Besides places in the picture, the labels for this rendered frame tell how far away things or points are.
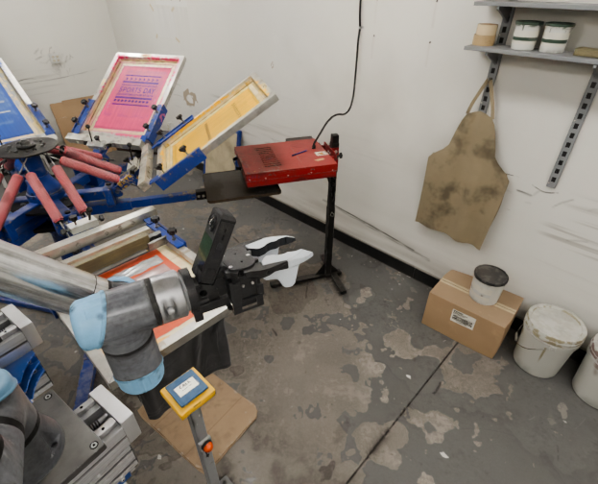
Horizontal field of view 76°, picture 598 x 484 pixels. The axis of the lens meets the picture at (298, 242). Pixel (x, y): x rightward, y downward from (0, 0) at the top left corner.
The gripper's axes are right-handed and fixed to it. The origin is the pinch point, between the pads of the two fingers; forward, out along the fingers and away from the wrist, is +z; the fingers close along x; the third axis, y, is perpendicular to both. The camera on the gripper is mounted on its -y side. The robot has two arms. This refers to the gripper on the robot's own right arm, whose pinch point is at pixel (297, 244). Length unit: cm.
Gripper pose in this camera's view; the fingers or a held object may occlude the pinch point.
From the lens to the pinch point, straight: 66.2
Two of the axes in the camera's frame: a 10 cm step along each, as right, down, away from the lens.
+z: 8.8, -2.7, 3.9
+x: 4.8, 3.9, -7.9
